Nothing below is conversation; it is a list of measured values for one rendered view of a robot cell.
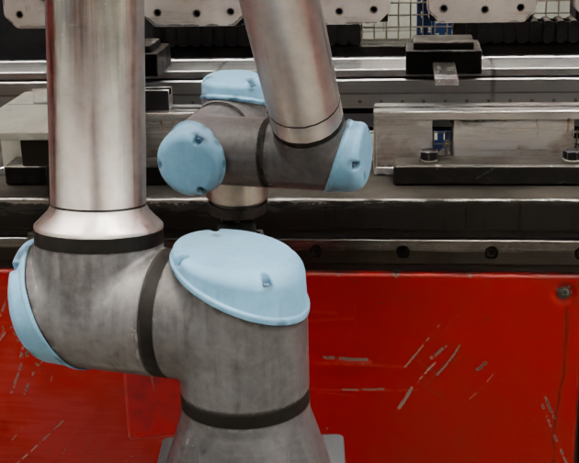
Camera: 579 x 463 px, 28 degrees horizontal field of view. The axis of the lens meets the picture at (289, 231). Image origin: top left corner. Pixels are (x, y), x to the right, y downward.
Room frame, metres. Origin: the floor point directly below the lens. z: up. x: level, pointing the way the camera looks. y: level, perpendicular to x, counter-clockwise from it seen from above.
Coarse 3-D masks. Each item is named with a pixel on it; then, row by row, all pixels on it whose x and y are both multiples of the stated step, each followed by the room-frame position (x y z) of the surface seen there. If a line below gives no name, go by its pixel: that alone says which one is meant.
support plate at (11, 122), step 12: (24, 96) 1.65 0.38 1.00; (0, 108) 1.57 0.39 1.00; (12, 108) 1.57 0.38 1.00; (24, 108) 1.57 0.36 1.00; (36, 108) 1.56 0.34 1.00; (0, 120) 1.49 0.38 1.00; (12, 120) 1.49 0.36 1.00; (24, 120) 1.49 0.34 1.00; (36, 120) 1.49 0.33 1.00; (0, 132) 1.42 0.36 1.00; (12, 132) 1.42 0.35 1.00; (24, 132) 1.42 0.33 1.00; (36, 132) 1.42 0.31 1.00
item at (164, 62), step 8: (152, 40) 1.92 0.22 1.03; (160, 40) 1.95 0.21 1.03; (152, 48) 1.88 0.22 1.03; (160, 48) 1.92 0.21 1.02; (168, 48) 1.95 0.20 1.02; (152, 56) 1.86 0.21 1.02; (160, 56) 1.88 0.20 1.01; (168, 56) 1.95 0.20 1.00; (152, 64) 1.86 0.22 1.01; (160, 64) 1.88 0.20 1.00; (168, 64) 1.95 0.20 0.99; (152, 72) 1.86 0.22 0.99; (160, 72) 1.88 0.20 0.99
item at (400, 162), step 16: (400, 160) 1.59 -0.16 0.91; (416, 160) 1.59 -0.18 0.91; (448, 160) 1.58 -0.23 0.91; (464, 160) 1.58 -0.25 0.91; (480, 160) 1.58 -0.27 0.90; (496, 160) 1.58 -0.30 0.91; (512, 160) 1.57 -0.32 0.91; (528, 160) 1.57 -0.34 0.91; (544, 160) 1.57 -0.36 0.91; (560, 160) 1.57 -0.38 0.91; (400, 176) 1.56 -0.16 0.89; (416, 176) 1.56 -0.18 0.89; (432, 176) 1.56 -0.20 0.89; (448, 176) 1.56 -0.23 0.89; (464, 176) 1.55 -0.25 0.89; (480, 176) 1.55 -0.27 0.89; (496, 176) 1.55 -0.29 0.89; (512, 176) 1.55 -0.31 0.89; (528, 176) 1.54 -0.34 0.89; (544, 176) 1.54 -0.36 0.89; (560, 176) 1.54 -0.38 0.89; (576, 176) 1.54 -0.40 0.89
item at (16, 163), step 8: (16, 160) 1.65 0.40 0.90; (152, 160) 1.63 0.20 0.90; (8, 168) 1.62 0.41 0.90; (16, 168) 1.62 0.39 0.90; (24, 168) 1.62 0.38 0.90; (32, 168) 1.62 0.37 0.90; (40, 168) 1.62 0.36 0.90; (152, 168) 1.60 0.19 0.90; (8, 176) 1.62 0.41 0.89; (16, 176) 1.62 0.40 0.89; (24, 176) 1.62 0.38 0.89; (32, 176) 1.62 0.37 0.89; (40, 176) 1.62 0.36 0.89; (152, 176) 1.60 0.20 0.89; (160, 176) 1.60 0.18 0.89; (8, 184) 1.63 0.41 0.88; (16, 184) 1.62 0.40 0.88; (24, 184) 1.62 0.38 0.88; (32, 184) 1.62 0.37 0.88; (40, 184) 1.62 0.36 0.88; (152, 184) 1.60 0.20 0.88; (160, 184) 1.60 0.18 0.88
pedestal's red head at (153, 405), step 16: (128, 384) 1.24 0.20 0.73; (144, 384) 1.24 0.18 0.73; (160, 384) 1.24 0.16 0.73; (176, 384) 1.25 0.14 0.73; (128, 400) 1.24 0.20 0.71; (144, 400) 1.24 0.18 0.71; (160, 400) 1.24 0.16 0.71; (176, 400) 1.25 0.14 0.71; (128, 416) 1.24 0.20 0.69; (144, 416) 1.24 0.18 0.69; (160, 416) 1.24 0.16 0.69; (176, 416) 1.25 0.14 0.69; (128, 432) 1.24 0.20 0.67; (144, 432) 1.24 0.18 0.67; (160, 432) 1.24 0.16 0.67
